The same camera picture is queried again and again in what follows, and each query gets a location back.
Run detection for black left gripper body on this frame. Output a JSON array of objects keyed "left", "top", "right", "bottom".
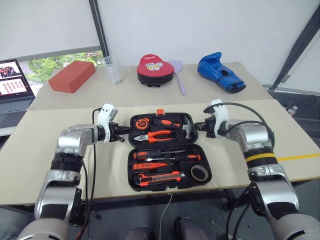
[{"left": 109, "top": 121, "right": 121, "bottom": 143}]

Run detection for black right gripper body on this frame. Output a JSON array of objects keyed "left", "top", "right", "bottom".
[{"left": 204, "top": 116, "right": 217, "bottom": 139}]

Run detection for orange voltage tester pen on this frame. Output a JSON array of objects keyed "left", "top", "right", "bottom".
[{"left": 132, "top": 162, "right": 175, "bottom": 171}]

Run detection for black tool case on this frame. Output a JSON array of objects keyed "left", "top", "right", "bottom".
[{"left": 127, "top": 112, "right": 213, "bottom": 192}]

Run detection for orange and black tape measure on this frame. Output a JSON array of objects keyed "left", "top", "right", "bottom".
[{"left": 134, "top": 118, "right": 149, "bottom": 131}]

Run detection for black electrical tape roll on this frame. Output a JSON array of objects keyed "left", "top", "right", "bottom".
[{"left": 190, "top": 164, "right": 210, "bottom": 182}]

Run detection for purple spatula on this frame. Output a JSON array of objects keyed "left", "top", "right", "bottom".
[{"left": 167, "top": 59, "right": 189, "bottom": 97}]

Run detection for blue boxing glove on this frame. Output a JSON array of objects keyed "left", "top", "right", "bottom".
[{"left": 197, "top": 51, "right": 247, "bottom": 94}]

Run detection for orange and black utility knife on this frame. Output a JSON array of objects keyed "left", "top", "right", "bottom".
[{"left": 138, "top": 170, "right": 187, "bottom": 187}]

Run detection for clear plastic cup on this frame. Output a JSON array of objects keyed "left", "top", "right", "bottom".
[{"left": 101, "top": 55, "right": 125, "bottom": 86}]

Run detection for red heart-shaped punch pad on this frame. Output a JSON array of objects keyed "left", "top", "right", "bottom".
[{"left": 136, "top": 52, "right": 175, "bottom": 88}]

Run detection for red foam brick block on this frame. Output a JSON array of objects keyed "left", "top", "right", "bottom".
[{"left": 47, "top": 60, "right": 97, "bottom": 95}]

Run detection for yellow tape strip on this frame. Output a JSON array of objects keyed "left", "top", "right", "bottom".
[{"left": 277, "top": 152, "right": 320, "bottom": 162}]

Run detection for open laptop computer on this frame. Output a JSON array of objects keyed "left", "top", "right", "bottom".
[{"left": 0, "top": 58, "right": 36, "bottom": 129}]

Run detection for hammer with orange black handle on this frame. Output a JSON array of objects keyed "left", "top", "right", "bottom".
[{"left": 152, "top": 117, "right": 195, "bottom": 140}]

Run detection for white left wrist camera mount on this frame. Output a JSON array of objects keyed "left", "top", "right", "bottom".
[{"left": 96, "top": 103, "right": 119, "bottom": 144}]

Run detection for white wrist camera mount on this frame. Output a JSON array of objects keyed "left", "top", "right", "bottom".
[
  {"left": 204, "top": 99, "right": 229, "bottom": 140},
  {"left": 96, "top": 103, "right": 119, "bottom": 144}
]

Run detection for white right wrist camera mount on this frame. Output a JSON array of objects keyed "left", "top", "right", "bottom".
[{"left": 204, "top": 99, "right": 229, "bottom": 140}]

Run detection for orange handled pliers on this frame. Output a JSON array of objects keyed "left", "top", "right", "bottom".
[{"left": 133, "top": 129, "right": 176, "bottom": 144}]

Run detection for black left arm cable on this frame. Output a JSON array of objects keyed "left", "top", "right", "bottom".
[{"left": 79, "top": 107, "right": 102, "bottom": 240}]

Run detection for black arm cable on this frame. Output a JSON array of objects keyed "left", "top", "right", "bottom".
[
  {"left": 79, "top": 107, "right": 102, "bottom": 240},
  {"left": 203, "top": 102, "right": 277, "bottom": 152}
]

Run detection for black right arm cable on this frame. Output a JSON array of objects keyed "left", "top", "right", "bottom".
[{"left": 203, "top": 102, "right": 277, "bottom": 152}]

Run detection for black table frame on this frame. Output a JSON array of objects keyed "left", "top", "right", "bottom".
[{"left": 219, "top": 188, "right": 237, "bottom": 214}]

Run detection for thin white cable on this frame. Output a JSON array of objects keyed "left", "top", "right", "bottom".
[{"left": 159, "top": 192, "right": 174, "bottom": 240}]

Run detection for black window frame post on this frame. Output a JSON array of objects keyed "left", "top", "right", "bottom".
[{"left": 88, "top": 0, "right": 110, "bottom": 59}]

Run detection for black diagonal frame beam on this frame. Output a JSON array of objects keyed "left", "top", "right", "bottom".
[{"left": 270, "top": 0, "right": 320, "bottom": 91}]

